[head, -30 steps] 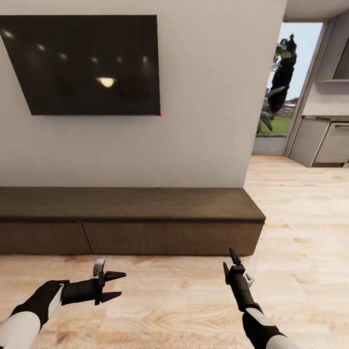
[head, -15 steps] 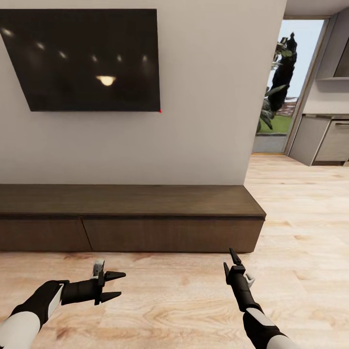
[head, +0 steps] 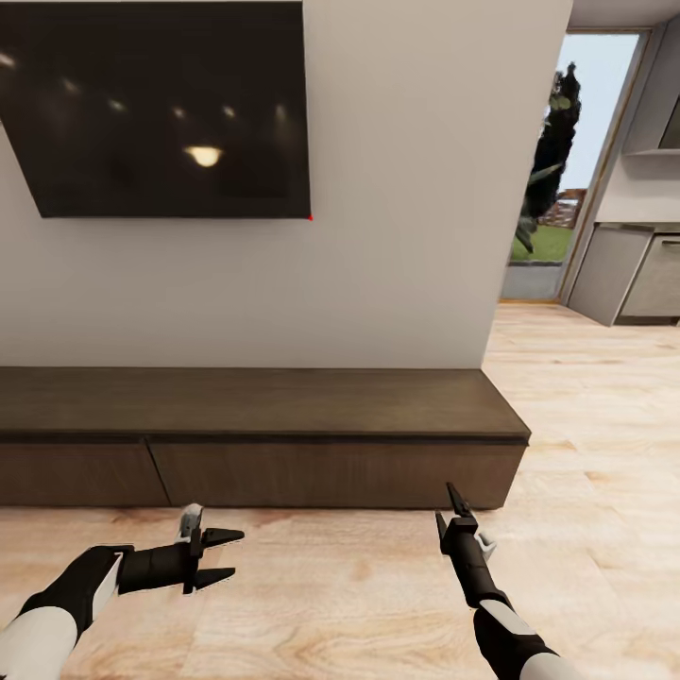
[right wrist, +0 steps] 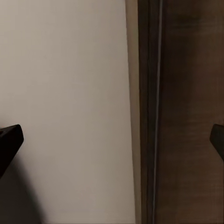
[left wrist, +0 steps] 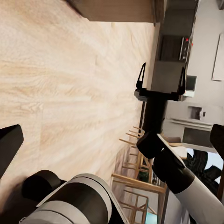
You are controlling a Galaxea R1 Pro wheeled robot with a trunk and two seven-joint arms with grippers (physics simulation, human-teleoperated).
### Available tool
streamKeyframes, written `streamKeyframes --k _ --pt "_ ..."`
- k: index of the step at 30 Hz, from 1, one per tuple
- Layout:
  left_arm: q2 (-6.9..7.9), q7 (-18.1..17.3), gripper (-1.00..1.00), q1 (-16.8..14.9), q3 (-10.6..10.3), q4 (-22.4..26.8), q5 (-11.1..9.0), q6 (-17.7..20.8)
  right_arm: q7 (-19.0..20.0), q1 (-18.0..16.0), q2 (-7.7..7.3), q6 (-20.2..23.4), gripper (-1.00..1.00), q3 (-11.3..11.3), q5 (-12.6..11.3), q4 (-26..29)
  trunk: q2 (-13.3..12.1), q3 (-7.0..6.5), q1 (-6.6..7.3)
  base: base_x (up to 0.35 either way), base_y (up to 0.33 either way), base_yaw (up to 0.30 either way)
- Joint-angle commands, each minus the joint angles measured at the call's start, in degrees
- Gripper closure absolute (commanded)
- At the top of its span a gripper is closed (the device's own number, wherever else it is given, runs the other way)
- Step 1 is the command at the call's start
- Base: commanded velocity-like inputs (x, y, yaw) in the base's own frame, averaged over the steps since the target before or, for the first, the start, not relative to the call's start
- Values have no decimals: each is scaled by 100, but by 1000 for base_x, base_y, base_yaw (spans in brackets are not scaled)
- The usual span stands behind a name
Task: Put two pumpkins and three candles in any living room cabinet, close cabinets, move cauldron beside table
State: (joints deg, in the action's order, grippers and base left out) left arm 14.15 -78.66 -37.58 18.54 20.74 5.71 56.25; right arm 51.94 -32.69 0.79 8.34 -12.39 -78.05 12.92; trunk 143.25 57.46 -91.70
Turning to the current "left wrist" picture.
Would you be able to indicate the oven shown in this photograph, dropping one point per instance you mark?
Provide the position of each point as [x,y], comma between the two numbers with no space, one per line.
[175,48]

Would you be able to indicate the fridge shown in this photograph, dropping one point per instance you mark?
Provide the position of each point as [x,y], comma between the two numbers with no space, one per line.
[191,121]

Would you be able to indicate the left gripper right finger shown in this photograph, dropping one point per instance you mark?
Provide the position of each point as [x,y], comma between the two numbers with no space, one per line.
[217,139]

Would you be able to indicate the microwave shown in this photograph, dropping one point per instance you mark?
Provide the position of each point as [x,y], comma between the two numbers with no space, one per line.
[190,86]

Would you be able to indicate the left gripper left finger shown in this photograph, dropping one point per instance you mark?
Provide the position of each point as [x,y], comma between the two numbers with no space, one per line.
[11,139]

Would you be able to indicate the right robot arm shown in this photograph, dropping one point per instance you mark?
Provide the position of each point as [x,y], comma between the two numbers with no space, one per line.
[203,206]

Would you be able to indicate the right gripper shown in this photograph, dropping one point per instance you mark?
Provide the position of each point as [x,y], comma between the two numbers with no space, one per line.
[157,102]

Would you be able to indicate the breakfast table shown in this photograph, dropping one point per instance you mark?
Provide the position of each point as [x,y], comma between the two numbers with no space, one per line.
[162,190]

